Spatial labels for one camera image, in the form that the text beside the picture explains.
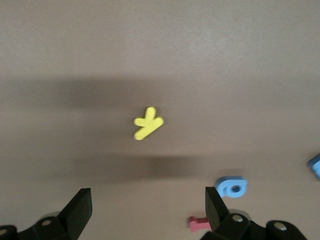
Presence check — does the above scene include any blue letter m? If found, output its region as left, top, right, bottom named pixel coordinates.
left=306, top=153, right=320, bottom=180

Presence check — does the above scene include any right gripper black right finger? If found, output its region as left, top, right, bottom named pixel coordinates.
left=199, top=186, right=309, bottom=240

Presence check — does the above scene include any brown table cover mat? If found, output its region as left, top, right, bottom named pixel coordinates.
left=0, top=0, right=320, bottom=240

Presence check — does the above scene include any blue letter a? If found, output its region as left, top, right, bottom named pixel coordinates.
left=214, top=176, right=249, bottom=199

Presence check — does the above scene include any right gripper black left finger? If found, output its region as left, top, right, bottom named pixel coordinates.
left=0, top=188, right=94, bottom=240

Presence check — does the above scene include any red letter r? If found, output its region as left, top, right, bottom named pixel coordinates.
left=188, top=216, right=210, bottom=233

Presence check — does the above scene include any yellow letter k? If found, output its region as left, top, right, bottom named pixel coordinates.
left=133, top=106, right=165, bottom=142

